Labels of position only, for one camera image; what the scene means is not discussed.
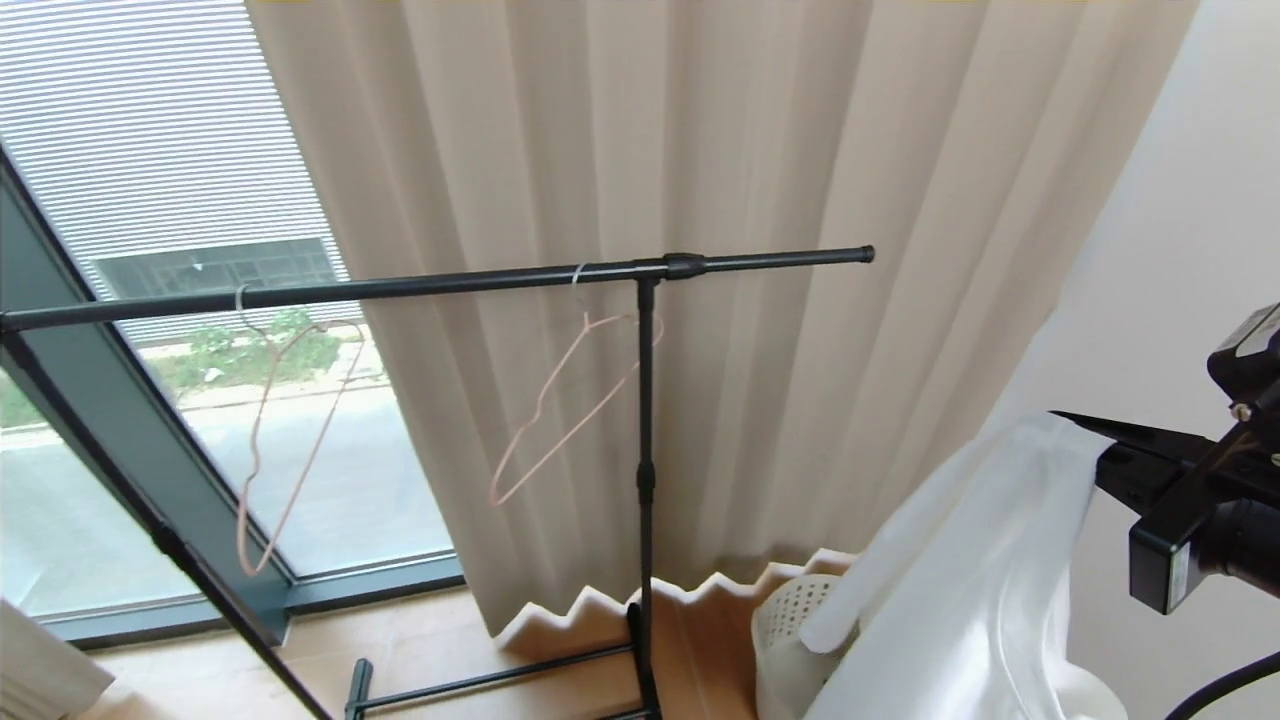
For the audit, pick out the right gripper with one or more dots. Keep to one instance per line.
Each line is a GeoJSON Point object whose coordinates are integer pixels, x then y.
{"type": "Point", "coordinates": [1240, 540]}

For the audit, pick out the white printed t-shirt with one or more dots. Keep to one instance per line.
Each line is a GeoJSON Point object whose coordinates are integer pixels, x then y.
{"type": "Point", "coordinates": [980, 600]}

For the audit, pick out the pink clothes hanger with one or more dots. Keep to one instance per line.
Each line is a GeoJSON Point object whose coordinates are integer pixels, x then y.
{"type": "Point", "coordinates": [314, 455]}
{"type": "Point", "coordinates": [565, 432]}

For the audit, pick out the white laundry basket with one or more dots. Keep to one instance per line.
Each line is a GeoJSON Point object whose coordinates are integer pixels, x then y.
{"type": "Point", "coordinates": [775, 660]}

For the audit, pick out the black clothes rack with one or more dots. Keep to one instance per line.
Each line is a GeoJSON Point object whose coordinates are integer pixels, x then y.
{"type": "Point", "coordinates": [500, 281]}

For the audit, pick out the beige curtain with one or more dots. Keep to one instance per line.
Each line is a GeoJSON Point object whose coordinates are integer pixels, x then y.
{"type": "Point", "coordinates": [40, 670]}
{"type": "Point", "coordinates": [800, 150]}

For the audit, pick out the window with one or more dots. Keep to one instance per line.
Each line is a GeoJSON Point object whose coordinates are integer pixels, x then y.
{"type": "Point", "coordinates": [150, 150]}

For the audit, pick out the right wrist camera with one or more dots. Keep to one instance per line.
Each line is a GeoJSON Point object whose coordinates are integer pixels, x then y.
{"type": "Point", "coordinates": [1250, 360]}

